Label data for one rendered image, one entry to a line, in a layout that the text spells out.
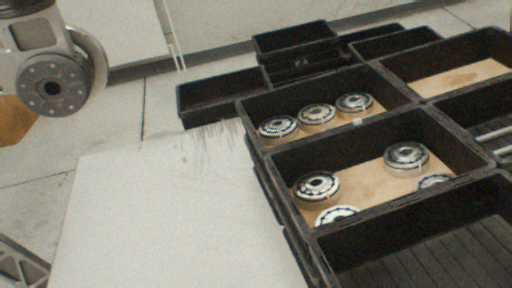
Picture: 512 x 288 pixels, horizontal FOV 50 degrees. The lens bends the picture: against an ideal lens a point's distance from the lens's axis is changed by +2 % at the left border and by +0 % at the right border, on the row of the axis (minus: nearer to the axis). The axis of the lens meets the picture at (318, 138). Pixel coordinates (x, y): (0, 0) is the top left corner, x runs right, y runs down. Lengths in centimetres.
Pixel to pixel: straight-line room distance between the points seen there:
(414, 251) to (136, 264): 68
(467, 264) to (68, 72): 88
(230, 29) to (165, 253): 301
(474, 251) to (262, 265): 48
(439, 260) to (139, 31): 334
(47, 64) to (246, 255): 59
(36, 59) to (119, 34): 287
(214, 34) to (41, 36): 302
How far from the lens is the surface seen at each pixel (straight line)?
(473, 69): 168
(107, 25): 410
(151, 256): 140
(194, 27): 421
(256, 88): 254
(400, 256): 105
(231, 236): 137
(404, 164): 122
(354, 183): 123
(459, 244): 107
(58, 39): 128
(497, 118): 144
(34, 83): 128
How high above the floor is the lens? 157
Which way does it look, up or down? 32 degrees down
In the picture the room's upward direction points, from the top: 10 degrees counter-clockwise
